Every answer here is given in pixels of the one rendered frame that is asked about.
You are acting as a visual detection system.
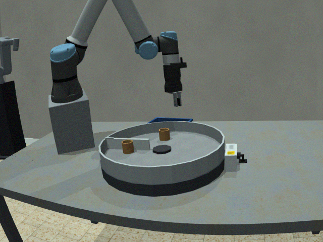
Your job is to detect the blue crate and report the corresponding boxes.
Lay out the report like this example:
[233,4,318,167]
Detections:
[147,117,193,124]

